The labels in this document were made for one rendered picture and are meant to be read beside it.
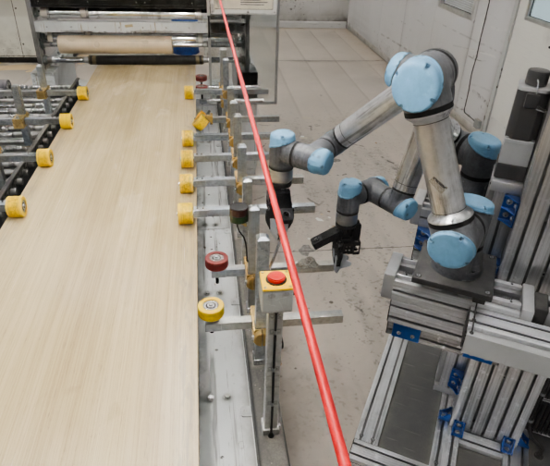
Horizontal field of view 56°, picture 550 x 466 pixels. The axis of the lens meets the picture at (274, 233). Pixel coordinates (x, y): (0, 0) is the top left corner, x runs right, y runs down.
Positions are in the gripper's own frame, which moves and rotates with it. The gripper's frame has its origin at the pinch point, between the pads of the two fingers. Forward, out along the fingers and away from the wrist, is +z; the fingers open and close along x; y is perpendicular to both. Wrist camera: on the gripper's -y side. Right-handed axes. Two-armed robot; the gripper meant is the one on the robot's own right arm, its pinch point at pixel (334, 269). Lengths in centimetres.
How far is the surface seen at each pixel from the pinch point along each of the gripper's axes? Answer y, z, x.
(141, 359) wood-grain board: -64, -7, -45
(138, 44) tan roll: -89, -23, 251
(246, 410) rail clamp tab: -36, 20, -42
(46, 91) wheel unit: -136, -13, 174
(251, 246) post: -30.7, -15.6, -5.7
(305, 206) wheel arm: -7.2, -13.3, 23.5
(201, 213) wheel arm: -47, -12, 23
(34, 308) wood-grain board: -97, -7, -21
